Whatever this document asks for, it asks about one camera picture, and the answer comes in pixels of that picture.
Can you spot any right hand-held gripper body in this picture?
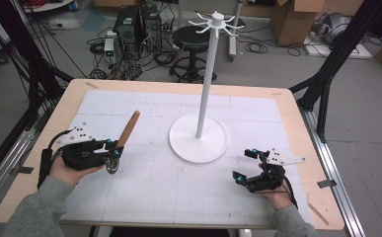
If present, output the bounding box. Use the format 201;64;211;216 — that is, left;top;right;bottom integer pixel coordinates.
246;147;307;194

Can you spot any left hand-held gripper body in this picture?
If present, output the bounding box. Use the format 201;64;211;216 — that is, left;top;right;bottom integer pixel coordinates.
55;121;114;172

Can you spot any person's right hand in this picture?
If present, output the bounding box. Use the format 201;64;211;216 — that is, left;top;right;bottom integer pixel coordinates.
260;179;293;211

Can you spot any person's left hand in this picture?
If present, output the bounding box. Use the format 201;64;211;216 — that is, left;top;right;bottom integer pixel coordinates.
48;154;106;188

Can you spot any white hook stand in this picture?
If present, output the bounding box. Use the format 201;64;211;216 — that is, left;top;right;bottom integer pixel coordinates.
168;10;246;165

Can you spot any thin wooden stick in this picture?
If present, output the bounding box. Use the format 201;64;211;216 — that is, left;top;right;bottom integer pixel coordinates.
306;201;331;227

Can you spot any white grid mat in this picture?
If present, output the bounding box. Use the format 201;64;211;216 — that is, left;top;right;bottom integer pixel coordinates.
59;89;315;230

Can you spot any white power box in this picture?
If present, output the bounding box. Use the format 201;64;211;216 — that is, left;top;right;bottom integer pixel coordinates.
103;37;115;64

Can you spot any black computer tower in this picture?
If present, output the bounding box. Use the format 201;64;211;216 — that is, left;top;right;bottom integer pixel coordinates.
113;5;144;56
141;3;164;52

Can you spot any white pole stand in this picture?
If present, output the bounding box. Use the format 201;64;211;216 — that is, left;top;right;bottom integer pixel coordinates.
227;0;246;62

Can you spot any black round stool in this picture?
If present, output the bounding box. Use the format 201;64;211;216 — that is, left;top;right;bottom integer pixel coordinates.
169;25;218;84

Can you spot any large open cardboard box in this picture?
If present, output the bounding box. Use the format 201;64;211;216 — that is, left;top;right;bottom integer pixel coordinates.
269;0;325;47

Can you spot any white flat board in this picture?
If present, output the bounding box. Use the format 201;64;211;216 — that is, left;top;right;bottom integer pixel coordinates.
302;33;373;60

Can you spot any grey rounded device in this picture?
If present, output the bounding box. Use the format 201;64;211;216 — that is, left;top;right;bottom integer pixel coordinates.
316;12;353;45

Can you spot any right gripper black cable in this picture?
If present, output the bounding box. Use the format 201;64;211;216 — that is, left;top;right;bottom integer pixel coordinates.
281;175;299;210

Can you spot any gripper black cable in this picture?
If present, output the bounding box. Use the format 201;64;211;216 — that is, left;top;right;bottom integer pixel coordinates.
281;175;299;210
38;129;75;190

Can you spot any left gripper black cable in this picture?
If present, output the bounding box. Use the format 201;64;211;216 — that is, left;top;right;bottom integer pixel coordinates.
38;129;75;190

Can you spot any aluminium rail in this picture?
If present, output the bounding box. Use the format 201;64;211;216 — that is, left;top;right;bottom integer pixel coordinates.
0;127;38;215
298;107;367;237

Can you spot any black metal frame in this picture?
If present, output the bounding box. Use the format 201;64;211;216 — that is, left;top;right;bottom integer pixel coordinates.
0;0;75;132
289;0;382;143

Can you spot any coiled black cable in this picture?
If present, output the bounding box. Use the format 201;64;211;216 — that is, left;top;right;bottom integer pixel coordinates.
244;41;268;55

